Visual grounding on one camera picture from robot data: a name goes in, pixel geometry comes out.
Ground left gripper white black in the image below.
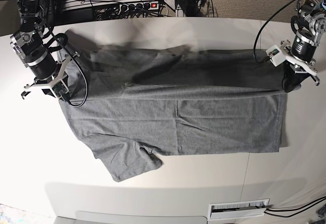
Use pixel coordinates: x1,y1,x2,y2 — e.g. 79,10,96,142
280,40,320,93

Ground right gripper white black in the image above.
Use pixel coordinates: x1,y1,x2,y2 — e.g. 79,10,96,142
21,54,72,100

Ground grey T-shirt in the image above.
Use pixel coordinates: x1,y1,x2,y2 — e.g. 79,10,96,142
60,31,287,182

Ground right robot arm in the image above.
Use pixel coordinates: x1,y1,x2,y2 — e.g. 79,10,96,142
10,0,74,102

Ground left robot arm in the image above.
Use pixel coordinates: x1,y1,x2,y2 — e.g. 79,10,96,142
281,0,325,93

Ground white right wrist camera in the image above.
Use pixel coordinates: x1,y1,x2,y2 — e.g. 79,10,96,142
51,79,69,99

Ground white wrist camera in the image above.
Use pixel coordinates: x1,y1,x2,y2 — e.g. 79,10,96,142
266,45,286,67
51,79,69,99

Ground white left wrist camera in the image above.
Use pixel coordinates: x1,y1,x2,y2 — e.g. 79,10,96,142
266,45,286,67

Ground black camera cable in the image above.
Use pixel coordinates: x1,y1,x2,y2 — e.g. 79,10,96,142
253,0,311,64
43,32,89,107

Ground white power strip red switch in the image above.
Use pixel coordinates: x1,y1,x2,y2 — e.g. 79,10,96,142
95,1,161,15

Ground black cables at table edge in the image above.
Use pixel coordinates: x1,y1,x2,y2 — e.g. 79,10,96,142
264,194,326,218

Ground white table cable grommet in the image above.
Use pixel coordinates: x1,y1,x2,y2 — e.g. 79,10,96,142
207,199,270,221

